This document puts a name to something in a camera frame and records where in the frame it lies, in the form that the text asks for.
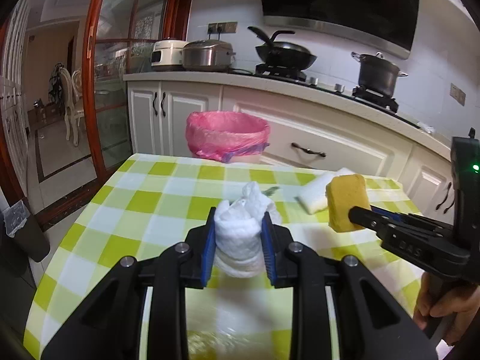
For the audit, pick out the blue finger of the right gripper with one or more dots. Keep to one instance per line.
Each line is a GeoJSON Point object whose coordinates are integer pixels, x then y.
{"type": "Point", "coordinates": [409, 219]}
{"type": "Point", "coordinates": [386, 230]}

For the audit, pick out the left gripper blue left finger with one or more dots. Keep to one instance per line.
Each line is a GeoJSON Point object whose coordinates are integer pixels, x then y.
{"type": "Point", "coordinates": [108, 322]}

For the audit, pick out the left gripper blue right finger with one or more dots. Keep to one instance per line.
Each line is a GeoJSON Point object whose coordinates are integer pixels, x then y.
{"type": "Point", "coordinates": [338, 298]}

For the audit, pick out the yellow sponge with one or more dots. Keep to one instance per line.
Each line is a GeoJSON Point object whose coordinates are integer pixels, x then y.
{"type": "Point", "coordinates": [344, 192]}

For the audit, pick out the white foam sponge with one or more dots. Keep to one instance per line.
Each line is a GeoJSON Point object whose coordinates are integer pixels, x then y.
{"type": "Point", "coordinates": [312, 196]}

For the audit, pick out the white paper towel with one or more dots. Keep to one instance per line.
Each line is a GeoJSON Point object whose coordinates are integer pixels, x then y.
{"type": "Point", "coordinates": [237, 231]}

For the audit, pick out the green striped cloth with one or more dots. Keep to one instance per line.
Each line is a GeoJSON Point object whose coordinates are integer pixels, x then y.
{"type": "Point", "coordinates": [270, 191]}

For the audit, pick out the white lower kitchen cabinets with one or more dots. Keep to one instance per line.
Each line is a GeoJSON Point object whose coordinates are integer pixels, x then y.
{"type": "Point", "coordinates": [351, 133]}

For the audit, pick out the dark floor trash bin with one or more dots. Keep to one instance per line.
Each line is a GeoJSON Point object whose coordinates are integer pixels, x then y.
{"type": "Point", "coordinates": [22, 227]}

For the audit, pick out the pink lined trash bin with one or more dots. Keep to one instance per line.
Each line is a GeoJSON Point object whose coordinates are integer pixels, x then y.
{"type": "Point", "coordinates": [227, 136]}

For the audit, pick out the person's right hand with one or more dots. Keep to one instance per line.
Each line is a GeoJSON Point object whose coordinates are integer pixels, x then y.
{"type": "Point", "coordinates": [462, 301]}

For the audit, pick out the white crumpled paper on counter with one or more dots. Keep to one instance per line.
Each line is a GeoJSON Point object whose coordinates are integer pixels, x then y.
{"type": "Point", "coordinates": [426, 128]}

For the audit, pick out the dark stock pot with lid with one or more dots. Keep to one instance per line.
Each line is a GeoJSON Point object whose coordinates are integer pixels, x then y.
{"type": "Point", "coordinates": [377, 74]}

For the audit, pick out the black range hood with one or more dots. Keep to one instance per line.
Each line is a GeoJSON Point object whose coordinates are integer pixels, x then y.
{"type": "Point", "coordinates": [387, 25]}

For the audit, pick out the white dining chair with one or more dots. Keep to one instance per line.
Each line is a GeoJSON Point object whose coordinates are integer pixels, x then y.
{"type": "Point", "coordinates": [73, 103]}

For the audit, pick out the white tall cupboard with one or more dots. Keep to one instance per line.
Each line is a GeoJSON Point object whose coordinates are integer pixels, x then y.
{"type": "Point", "coordinates": [13, 113]}

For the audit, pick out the white rice cooker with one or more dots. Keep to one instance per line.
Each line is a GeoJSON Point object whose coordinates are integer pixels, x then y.
{"type": "Point", "coordinates": [167, 55]}

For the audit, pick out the red framed glass sliding door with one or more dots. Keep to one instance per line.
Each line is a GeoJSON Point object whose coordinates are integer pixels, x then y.
{"type": "Point", "coordinates": [118, 40]}

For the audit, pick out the black drawer handle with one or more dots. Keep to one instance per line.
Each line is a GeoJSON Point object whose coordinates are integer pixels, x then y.
{"type": "Point", "coordinates": [307, 151]}

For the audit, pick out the wall light switch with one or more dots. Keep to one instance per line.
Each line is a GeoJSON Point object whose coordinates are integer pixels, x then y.
{"type": "Point", "coordinates": [458, 94]}

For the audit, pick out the black wok with handle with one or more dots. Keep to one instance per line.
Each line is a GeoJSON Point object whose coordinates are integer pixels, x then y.
{"type": "Point", "coordinates": [282, 54]}

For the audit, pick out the wall power sockets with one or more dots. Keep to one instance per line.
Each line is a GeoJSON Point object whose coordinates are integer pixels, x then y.
{"type": "Point", "coordinates": [222, 27]}

